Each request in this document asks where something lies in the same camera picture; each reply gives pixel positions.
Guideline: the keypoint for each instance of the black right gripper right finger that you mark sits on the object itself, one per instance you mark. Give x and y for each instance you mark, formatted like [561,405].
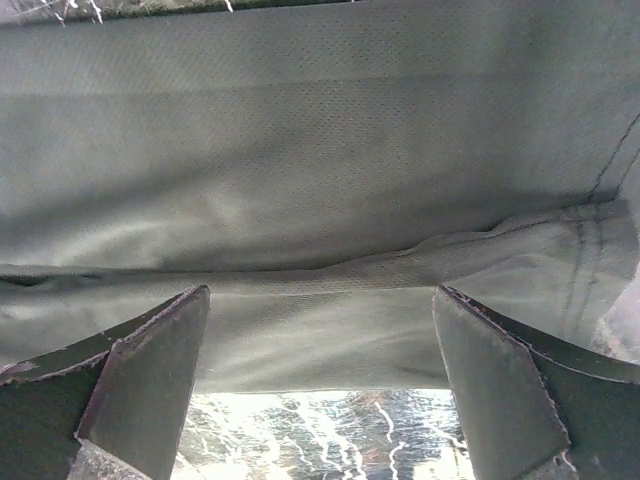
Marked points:
[533,406]

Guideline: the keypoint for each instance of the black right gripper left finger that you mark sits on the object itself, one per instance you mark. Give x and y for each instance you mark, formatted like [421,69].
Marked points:
[111,406]

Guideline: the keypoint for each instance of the black t shirt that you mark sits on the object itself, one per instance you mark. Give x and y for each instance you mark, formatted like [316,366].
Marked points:
[322,169]

